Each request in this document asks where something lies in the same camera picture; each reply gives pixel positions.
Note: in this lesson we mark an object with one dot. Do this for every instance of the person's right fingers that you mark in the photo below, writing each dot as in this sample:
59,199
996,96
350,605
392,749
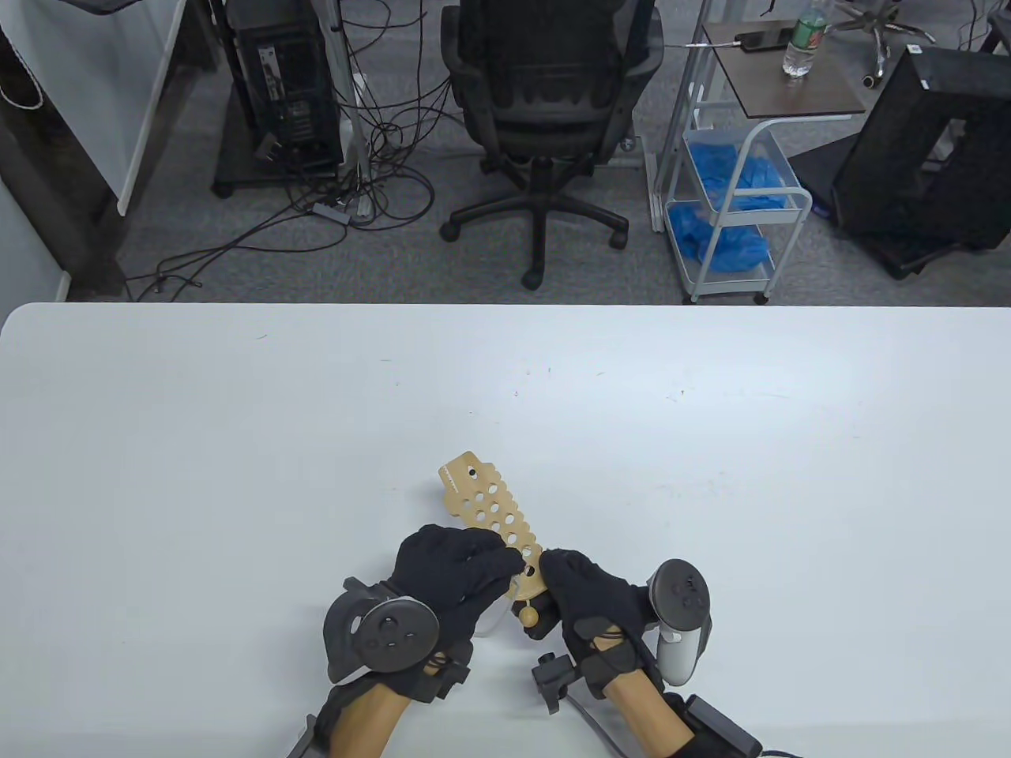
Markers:
565,580

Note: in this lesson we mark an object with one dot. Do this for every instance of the perforated wooden board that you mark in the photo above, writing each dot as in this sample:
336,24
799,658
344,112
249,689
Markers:
490,505

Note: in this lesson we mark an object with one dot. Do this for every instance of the person's right forearm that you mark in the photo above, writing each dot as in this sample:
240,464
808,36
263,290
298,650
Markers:
652,714

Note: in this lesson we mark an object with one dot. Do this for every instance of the black computer tower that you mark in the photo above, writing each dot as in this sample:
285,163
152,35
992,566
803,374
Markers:
284,87

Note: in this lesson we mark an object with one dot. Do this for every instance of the brown side table top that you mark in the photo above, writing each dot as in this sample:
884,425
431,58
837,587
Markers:
790,91

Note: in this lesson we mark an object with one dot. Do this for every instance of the black mesh computer case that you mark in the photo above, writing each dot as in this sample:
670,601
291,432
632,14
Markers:
924,150

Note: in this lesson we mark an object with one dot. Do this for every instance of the white board panel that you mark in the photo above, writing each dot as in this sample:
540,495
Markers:
95,87

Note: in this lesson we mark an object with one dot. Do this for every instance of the person's right hand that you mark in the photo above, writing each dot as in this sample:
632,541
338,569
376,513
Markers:
600,604

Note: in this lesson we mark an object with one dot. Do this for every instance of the silver chair base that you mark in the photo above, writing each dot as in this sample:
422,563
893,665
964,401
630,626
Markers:
881,35

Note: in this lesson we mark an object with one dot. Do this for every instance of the white power strip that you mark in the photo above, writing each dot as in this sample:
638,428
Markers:
362,150

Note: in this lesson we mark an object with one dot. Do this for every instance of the person's left forearm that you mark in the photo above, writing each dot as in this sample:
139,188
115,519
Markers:
367,722

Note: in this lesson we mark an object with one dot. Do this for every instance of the round wooden peg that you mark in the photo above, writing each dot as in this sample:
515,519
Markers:
528,614

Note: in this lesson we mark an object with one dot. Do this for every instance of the pile of blue gloves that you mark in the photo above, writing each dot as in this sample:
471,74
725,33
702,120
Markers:
742,178
715,233

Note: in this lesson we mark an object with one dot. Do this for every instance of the black office chair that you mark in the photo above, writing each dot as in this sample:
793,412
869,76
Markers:
545,103

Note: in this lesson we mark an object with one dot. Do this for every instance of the black flat device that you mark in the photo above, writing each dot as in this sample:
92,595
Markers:
760,38

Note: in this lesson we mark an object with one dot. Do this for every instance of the clear plastic water bottle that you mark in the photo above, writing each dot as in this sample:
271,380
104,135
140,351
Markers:
802,43

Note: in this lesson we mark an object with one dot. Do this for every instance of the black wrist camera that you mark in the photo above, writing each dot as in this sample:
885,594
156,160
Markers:
553,679
438,671

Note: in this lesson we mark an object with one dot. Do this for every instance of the person's left fingers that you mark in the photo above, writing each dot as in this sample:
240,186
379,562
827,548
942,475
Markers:
496,559

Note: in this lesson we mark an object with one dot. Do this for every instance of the person's left hand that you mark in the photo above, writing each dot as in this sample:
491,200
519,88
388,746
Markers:
442,568

